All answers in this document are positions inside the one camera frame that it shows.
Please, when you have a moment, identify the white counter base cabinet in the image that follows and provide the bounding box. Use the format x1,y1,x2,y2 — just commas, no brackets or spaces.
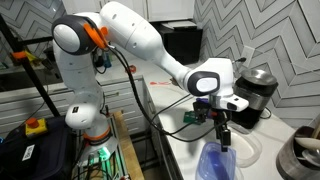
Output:
144,78,184,180

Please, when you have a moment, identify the black silver coffee maker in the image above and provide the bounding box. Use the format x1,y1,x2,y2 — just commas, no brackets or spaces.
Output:
233,68,279,130

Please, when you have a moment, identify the black microwave oven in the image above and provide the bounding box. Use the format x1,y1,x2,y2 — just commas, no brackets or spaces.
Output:
156,21,204,66

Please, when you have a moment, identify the grey drawer cabinet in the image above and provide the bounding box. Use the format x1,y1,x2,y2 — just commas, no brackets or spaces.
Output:
0,74,149,134

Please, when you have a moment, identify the wooden board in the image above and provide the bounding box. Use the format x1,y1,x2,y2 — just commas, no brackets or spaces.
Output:
113,110,145,180

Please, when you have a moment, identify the long black power cable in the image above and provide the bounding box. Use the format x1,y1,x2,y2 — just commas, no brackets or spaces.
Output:
143,57,248,169

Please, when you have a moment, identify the black equipment case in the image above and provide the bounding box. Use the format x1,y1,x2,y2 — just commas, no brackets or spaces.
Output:
0,115,75,180

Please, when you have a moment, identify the metal utensil holder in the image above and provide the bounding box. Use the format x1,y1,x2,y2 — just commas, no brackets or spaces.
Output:
275,125,320,180

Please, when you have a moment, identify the metal ladle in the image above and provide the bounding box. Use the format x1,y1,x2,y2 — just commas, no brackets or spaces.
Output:
301,149,320,167

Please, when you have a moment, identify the black stand pole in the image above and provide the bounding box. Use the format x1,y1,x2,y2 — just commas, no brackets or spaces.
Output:
0,14,63,118

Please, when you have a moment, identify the small red silicone spatula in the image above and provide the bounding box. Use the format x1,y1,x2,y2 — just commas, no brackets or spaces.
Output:
149,80,172,86

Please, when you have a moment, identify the dark countertop appliance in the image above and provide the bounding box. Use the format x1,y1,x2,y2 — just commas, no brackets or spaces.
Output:
93,49,105,75

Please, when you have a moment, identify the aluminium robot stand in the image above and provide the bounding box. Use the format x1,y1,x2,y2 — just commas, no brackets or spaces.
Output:
71,133,132,180

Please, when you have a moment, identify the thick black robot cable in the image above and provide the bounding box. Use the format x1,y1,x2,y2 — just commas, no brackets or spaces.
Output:
106,44,231,144

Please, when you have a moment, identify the white upper cabinet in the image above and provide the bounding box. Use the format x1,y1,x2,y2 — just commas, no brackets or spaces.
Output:
61,0,196,23

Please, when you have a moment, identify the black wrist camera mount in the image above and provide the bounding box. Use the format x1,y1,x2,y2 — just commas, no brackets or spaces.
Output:
193,99,212,125

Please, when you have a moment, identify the white paper stack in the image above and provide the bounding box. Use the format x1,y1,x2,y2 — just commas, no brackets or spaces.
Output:
161,20,198,31

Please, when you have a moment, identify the yellow emergency stop box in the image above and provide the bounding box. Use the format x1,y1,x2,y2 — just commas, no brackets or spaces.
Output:
25,117,49,137

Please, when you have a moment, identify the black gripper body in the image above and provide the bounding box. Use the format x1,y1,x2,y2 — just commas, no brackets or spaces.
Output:
209,109,232,135

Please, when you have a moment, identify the big clear plastic lunch box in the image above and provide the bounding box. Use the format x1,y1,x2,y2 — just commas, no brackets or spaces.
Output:
226,124,264,169

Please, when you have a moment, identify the blue bottle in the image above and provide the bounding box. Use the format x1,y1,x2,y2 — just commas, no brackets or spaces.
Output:
102,52,113,69

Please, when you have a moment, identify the small orange red object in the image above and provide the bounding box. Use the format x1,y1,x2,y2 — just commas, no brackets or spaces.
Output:
125,64,137,74

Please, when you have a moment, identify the white wall outlet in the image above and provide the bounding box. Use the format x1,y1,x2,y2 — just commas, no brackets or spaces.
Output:
240,44,256,62

